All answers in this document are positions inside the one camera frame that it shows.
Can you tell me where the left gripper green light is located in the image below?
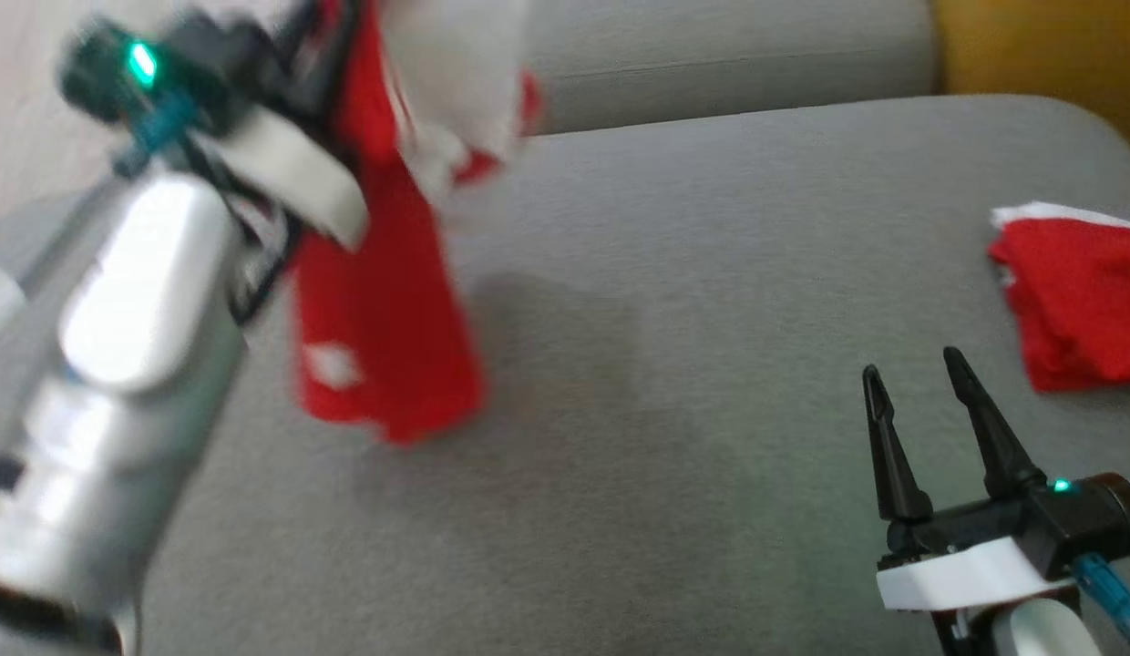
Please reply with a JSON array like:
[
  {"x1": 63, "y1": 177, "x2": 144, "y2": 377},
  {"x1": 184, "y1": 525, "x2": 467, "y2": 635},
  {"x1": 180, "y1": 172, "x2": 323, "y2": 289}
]
[{"x1": 58, "y1": 0, "x2": 371, "y2": 252}]

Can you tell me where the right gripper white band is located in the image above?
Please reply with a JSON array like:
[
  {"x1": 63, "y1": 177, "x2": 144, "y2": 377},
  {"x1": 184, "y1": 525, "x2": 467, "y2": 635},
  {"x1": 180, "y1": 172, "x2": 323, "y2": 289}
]
[{"x1": 861, "y1": 345, "x2": 1130, "y2": 613}]

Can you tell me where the red cloth garment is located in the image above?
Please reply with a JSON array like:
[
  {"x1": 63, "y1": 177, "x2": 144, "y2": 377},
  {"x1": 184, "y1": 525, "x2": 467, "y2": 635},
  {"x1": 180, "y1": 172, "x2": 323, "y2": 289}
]
[{"x1": 987, "y1": 201, "x2": 1130, "y2": 395}]

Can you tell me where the red shorts white striped trim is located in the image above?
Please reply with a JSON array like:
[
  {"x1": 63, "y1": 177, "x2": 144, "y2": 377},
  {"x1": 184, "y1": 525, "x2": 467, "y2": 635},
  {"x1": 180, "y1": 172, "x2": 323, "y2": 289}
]
[{"x1": 287, "y1": 0, "x2": 544, "y2": 446}]

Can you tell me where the grey sofa seat cushion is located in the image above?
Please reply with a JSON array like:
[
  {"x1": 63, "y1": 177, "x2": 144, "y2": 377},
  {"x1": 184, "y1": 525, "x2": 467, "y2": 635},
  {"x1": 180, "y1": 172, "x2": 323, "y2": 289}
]
[{"x1": 0, "y1": 91, "x2": 1130, "y2": 656}]

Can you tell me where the yellow fabric object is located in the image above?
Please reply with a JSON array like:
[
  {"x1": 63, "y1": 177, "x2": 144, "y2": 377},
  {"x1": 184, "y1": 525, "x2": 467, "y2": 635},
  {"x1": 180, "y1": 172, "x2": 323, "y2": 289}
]
[{"x1": 930, "y1": 0, "x2": 1130, "y2": 158}]

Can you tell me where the teal left gripper cable plug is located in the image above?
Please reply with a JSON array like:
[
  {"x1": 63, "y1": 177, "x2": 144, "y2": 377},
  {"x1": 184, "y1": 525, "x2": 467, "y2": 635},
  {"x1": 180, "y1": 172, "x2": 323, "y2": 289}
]
[{"x1": 114, "y1": 89, "x2": 200, "y2": 176}]

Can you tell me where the blue right gripper cable plug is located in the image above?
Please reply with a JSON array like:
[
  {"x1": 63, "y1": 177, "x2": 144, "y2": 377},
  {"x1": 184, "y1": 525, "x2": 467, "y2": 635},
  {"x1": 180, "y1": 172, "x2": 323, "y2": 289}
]
[{"x1": 1070, "y1": 550, "x2": 1130, "y2": 646}]

